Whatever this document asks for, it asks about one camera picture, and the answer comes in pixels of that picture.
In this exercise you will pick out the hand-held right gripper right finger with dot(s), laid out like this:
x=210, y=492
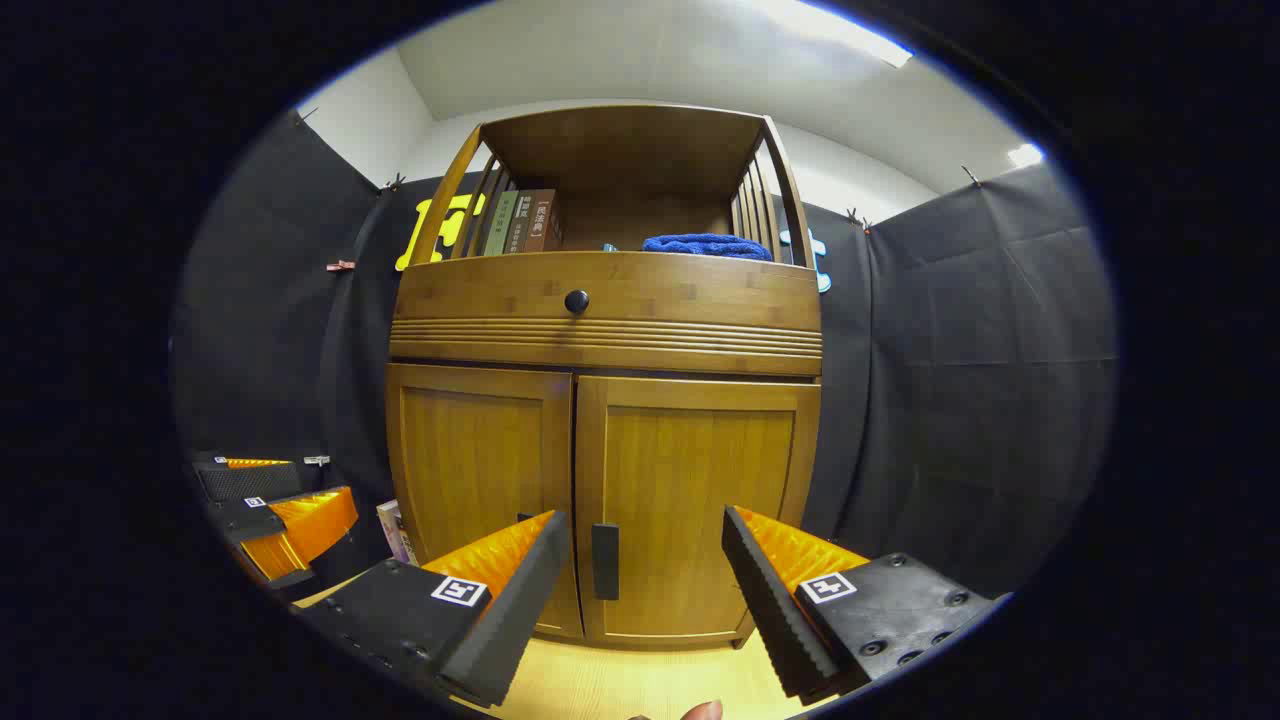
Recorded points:
x=765, y=600

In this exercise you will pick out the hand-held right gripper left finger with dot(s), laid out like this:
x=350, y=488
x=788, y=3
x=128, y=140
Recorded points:
x=520, y=610

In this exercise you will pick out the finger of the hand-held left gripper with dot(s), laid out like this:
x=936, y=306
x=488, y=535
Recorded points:
x=250, y=482
x=305, y=525

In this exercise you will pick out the wooden cabinet door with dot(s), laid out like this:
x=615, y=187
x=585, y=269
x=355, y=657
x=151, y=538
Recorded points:
x=470, y=460
x=700, y=470

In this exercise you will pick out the wooden double-door shoe cabinet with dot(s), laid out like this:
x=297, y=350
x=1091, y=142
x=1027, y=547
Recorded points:
x=620, y=150

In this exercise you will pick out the thin book beside cabinet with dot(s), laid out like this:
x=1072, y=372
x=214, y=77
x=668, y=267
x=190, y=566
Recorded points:
x=396, y=530

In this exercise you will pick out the wooden cabinet drawer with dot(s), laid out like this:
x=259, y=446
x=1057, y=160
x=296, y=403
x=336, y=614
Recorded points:
x=680, y=290

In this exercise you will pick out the black backdrop cloth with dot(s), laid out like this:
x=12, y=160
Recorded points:
x=960, y=380

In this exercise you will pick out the green book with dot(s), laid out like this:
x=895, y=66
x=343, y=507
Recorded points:
x=500, y=225

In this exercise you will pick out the blue towel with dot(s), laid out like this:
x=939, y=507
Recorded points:
x=705, y=246

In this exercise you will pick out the dark brown book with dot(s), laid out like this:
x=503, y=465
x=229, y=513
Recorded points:
x=522, y=225

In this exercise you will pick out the small ceiling light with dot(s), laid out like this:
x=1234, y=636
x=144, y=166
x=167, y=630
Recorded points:
x=1025, y=155

